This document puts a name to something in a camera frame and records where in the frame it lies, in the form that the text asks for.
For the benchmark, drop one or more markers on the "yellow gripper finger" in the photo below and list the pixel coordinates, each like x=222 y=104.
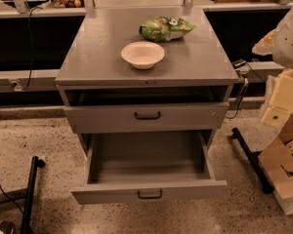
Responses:
x=275 y=117

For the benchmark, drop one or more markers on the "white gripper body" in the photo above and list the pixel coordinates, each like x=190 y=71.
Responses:
x=289 y=46

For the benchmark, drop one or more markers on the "grey drawer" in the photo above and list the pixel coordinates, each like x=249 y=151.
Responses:
x=146 y=117
x=145 y=167

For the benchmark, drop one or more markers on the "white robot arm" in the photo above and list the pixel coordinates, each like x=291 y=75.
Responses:
x=279 y=44

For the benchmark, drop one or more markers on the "grey drawer cabinet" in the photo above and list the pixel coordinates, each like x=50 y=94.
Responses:
x=195 y=67

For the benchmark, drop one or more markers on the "grey top drawer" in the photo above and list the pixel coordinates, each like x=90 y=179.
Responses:
x=146 y=117

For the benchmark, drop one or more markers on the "brown cardboard box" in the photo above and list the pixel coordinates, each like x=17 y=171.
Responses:
x=277 y=163

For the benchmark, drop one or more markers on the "black stand leg right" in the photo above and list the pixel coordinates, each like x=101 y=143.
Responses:
x=254 y=161

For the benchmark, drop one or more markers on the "black stand leg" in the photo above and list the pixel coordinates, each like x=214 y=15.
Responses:
x=254 y=161
x=36 y=163

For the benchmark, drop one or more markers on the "green chip bag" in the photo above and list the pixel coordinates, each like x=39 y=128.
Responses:
x=164 y=29

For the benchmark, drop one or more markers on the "white bowl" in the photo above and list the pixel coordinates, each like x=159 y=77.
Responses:
x=143 y=55

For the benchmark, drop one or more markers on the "black stand leg left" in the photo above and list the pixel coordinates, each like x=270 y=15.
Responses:
x=36 y=163

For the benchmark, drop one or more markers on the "black adapter with cable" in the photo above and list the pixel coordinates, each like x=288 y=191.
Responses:
x=242 y=68

